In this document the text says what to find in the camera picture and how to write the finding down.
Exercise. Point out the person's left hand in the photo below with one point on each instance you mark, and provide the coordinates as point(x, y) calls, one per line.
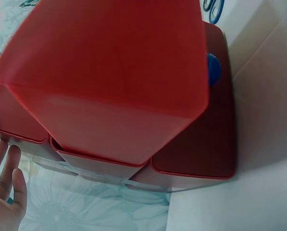
point(3, 207)

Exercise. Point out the person's left fingers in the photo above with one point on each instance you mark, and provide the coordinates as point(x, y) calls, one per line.
point(12, 168)

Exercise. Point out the tall red plastic bin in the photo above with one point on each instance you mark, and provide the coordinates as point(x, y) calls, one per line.
point(104, 79)

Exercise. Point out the blue round object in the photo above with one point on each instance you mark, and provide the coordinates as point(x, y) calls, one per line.
point(213, 68)

